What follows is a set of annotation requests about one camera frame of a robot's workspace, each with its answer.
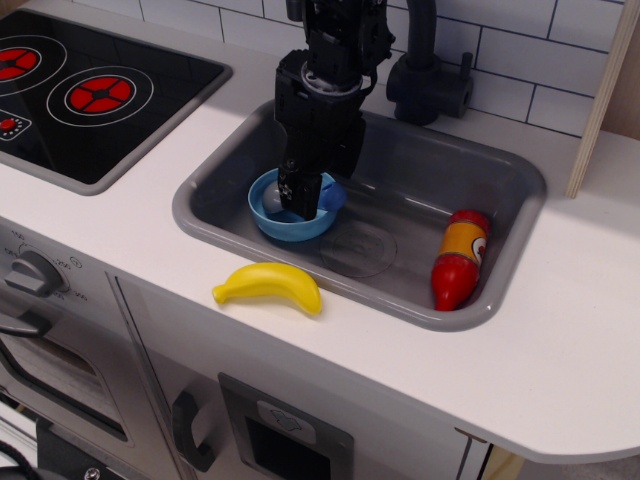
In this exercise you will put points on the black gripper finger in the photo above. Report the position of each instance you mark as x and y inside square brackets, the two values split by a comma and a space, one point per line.
[299, 192]
[344, 160]

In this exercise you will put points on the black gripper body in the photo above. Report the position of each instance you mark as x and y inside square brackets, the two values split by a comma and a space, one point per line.
[314, 123]

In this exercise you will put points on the blue handled grey spoon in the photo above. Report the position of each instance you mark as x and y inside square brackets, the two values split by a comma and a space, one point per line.
[332, 198]

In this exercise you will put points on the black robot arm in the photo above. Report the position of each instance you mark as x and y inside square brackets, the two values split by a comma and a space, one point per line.
[346, 42]

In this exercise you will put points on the light blue bowl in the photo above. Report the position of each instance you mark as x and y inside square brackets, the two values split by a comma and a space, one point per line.
[284, 225]

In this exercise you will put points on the grey toy sink basin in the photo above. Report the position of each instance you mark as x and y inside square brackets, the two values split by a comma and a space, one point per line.
[381, 248]

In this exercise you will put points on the yellow toy banana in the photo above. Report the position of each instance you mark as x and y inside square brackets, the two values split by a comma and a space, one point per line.
[273, 280]

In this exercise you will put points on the dark grey toy faucet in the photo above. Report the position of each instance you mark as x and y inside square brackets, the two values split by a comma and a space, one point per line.
[417, 84]

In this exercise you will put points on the red yellow ketchup bottle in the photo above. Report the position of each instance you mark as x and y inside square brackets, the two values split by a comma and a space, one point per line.
[456, 270]

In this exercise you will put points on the black toy stovetop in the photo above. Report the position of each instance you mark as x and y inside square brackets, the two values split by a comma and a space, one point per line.
[80, 106]

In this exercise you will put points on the grey dispenser panel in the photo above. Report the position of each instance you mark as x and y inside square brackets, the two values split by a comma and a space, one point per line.
[281, 441]

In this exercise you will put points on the grey oven knob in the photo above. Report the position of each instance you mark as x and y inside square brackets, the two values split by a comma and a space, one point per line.
[31, 273]

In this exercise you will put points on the grey oven door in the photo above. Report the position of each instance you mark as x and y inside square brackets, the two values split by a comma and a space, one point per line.
[81, 377]

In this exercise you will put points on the dark grey cabinet handle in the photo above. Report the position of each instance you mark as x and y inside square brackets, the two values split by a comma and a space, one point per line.
[184, 411]

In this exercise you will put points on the light wooden side post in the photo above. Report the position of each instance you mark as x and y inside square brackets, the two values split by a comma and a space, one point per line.
[620, 45]

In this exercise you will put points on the grey oven door handle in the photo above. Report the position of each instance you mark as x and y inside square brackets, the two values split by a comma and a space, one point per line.
[29, 325]

